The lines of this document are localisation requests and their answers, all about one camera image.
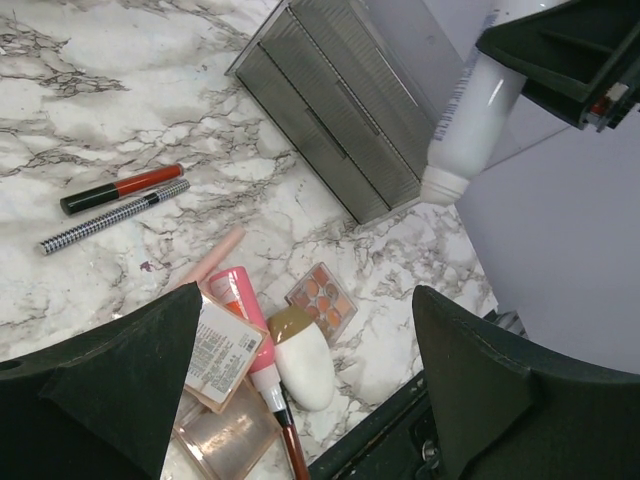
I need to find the orange eyeshadow palette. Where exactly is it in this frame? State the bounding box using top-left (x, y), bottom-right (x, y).
top-left (285, 262), bottom-right (358, 347)

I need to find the white egg-shaped sponge case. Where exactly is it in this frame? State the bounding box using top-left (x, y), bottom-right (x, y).
top-left (268, 305), bottom-right (335, 412)

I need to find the white spray bottle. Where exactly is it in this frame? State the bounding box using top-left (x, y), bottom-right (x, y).
top-left (419, 9), bottom-right (526, 205)

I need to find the pink tube with white cap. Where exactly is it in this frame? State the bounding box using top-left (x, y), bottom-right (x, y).
top-left (207, 266), bottom-right (287, 414)

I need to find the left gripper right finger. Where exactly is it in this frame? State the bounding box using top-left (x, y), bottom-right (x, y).
top-left (412, 286), bottom-right (639, 479)

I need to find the dark red lip pencil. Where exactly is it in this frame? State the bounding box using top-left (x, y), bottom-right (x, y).
top-left (274, 384), bottom-right (311, 480)

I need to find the houndstooth patterned eyeliner pen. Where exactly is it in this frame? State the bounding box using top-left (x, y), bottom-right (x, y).
top-left (38, 180), bottom-right (191, 255)

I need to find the pale pink makeup stick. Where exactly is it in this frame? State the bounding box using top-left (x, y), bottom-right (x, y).
top-left (171, 225), bottom-right (246, 289)

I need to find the red lip gloss tube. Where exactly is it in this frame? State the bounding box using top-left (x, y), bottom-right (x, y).
top-left (59, 164), bottom-right (184, 216)

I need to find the clear acrylic makeup organizer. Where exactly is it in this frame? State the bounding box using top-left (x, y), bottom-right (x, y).
top-left (230, 1), bottom-right (469, 223)

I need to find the rose gold clear compact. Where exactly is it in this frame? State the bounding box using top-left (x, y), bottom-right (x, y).
top-left (172, 380), bottom-right (281, 479)

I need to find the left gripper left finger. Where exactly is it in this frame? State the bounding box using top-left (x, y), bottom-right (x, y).
top-left (1, 283), bottom-right (202, 479)

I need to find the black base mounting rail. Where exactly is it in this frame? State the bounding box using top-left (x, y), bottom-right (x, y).
top-left (309, 373), bottom-right (444, 480)

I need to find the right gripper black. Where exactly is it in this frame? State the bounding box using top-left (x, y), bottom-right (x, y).
top-left (476, 1), bottom-right (639, 131)

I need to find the labelled compact box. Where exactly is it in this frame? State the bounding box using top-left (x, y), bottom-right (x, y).
top-left (185, 294), bottom-right (260, 413)

